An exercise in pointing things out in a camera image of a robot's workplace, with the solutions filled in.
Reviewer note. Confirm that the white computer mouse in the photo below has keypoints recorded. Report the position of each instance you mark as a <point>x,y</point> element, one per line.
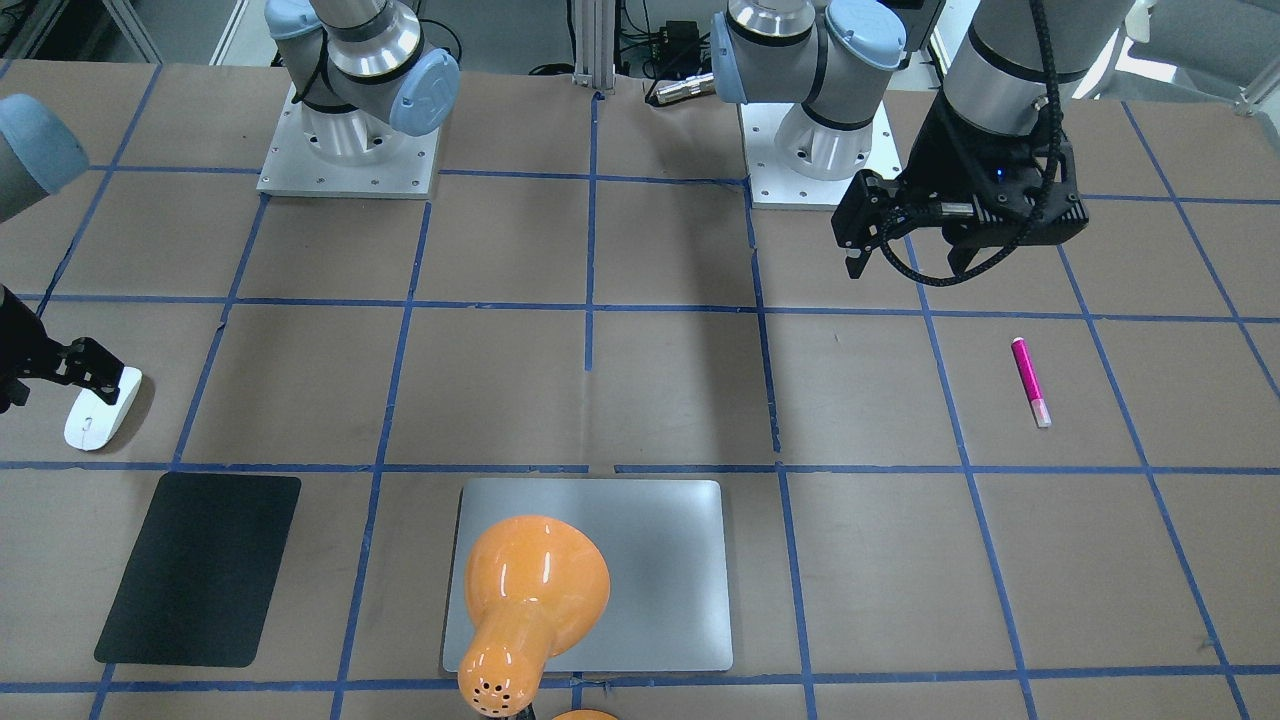
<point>91,423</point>

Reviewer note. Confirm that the silver laptop notebook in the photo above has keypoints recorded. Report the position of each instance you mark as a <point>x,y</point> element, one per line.
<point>663,543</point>

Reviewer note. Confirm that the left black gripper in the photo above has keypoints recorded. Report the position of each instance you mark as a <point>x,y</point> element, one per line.
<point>942,152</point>

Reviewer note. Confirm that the silver cylindrical connector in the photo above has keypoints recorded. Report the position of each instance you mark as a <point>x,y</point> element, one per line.
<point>663,96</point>

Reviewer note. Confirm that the aluminium frame post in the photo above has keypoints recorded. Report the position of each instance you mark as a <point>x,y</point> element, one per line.
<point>594,43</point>

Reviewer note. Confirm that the black mousepad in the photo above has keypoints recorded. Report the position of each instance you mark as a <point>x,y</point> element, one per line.
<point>198,584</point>

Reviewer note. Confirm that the orange desk lamp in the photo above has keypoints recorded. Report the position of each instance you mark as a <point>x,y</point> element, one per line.
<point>533,587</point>

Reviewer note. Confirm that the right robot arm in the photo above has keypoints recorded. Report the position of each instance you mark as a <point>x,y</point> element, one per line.
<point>369,95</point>

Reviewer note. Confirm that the pink marker pen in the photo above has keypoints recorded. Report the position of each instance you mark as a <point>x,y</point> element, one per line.
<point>1029,381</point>

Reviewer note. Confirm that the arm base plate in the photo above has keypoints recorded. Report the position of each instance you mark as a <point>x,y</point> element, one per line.
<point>795,164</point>
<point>345,156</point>

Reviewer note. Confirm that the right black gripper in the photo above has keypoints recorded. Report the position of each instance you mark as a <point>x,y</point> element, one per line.
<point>22,352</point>

